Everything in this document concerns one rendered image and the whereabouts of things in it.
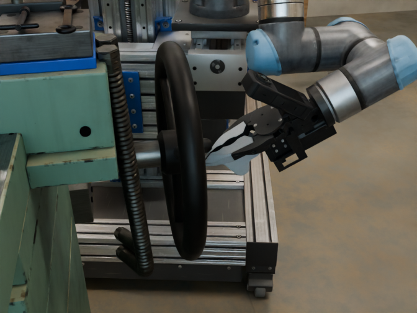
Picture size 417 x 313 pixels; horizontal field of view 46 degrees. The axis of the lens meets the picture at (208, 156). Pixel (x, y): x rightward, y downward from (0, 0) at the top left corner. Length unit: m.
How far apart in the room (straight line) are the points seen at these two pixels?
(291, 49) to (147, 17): 0.64
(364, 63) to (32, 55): 0.48
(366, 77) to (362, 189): 1.35
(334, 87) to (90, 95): 0.39
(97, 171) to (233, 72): 0.64
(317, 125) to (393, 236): 1.13
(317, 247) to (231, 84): 0.81
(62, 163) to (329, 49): 0.48
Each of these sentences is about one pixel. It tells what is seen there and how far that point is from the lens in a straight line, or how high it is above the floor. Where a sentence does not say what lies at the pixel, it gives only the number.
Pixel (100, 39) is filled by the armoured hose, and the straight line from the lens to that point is 0.59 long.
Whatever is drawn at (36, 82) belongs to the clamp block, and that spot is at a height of 0.95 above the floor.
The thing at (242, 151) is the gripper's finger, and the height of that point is 0.76.
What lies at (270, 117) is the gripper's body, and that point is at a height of 0.80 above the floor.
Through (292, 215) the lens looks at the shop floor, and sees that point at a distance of 1.89.
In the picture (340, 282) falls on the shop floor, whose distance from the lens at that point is 1.66.
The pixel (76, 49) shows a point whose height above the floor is 0.98.
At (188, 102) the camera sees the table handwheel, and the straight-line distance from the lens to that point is 0.53.
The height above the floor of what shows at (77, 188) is 0.62.
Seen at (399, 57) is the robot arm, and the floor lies 0.90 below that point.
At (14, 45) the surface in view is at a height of 0.99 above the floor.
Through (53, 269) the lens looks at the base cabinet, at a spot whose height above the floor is 0.70.
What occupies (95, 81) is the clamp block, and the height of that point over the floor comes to 0.95.
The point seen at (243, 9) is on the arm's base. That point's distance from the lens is 1.25.
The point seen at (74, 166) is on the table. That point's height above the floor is 0.86.
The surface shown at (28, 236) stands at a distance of 0.53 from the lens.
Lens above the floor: 1.15
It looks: 31 degrees down
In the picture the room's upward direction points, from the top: straight up
